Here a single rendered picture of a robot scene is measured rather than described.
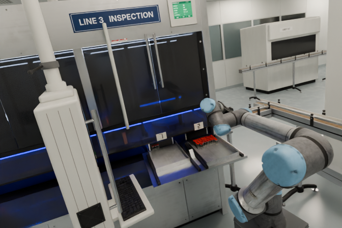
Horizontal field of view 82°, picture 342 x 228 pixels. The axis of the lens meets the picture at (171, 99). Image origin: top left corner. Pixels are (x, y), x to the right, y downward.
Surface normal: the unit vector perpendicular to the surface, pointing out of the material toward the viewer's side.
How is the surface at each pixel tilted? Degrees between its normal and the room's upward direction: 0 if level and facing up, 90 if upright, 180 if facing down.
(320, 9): 90
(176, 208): 90
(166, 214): 90
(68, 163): 90
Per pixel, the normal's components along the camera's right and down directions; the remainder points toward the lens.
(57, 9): 0.29, 0.19
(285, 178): -0.90, 0.14
